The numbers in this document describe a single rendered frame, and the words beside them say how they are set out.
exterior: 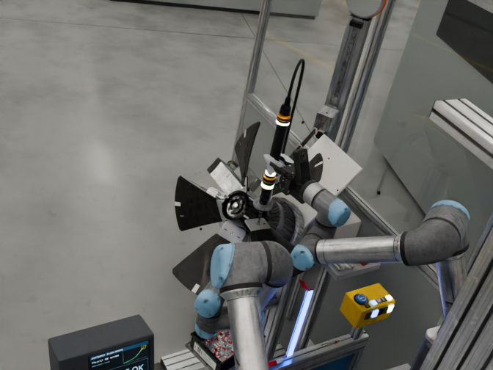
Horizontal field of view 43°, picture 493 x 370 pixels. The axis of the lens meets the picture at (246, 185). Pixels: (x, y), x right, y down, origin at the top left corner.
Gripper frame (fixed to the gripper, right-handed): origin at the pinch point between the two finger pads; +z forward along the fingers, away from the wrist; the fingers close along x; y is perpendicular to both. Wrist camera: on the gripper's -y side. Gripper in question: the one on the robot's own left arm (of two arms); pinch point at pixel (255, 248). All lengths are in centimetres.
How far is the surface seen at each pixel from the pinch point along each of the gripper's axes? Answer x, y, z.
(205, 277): 18.1, 17.0, -3.0
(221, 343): 34.1, 3.2, -15.7
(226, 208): -2.9, 17.5, 12.8
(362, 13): -64, -6, 80
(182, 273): 18.7, 25.8, -4.7
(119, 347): -8, 12, -66
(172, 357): 106, 46, 27
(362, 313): 15.9, -40.2, 4.3
